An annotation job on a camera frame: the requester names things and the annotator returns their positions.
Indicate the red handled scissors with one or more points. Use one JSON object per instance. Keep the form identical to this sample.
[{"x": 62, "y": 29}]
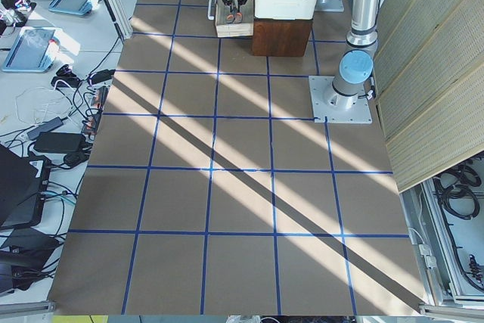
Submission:
[{"x": 237, "y": 18}]

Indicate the white drawer handle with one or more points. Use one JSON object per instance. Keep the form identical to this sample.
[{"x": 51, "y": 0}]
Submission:
[{"x": 212, "y": 10}]

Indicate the dark wooden drawer box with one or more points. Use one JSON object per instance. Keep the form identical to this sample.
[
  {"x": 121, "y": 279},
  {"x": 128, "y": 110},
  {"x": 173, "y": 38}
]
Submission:
[{"x": 272, "y": 38}]

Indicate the cream plastic tray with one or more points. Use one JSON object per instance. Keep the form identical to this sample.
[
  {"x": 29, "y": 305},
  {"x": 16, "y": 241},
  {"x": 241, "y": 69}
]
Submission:
[{"x": 284, "y": 9}]

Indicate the black power strip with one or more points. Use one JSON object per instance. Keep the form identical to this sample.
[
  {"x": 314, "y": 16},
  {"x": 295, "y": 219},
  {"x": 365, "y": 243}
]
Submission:
[{"x": 95, "y": 101}]

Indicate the near teach pendant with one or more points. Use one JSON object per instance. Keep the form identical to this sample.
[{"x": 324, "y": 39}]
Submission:
[{"x": 33, "y": 51}]

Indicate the black power adapter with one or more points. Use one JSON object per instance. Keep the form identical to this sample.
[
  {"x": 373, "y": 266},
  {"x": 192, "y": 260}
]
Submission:
[{"x": 59, "y": 143}]

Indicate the black laptop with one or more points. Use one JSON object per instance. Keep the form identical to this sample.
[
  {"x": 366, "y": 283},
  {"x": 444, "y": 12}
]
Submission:
[{"x": 23, "y": 183}]

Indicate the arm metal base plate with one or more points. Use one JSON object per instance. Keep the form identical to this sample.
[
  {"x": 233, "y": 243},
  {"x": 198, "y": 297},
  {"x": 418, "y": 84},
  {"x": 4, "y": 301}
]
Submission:
[
  {"x": 329, "y": 6},
  {"x": 328, "y": 106}
]

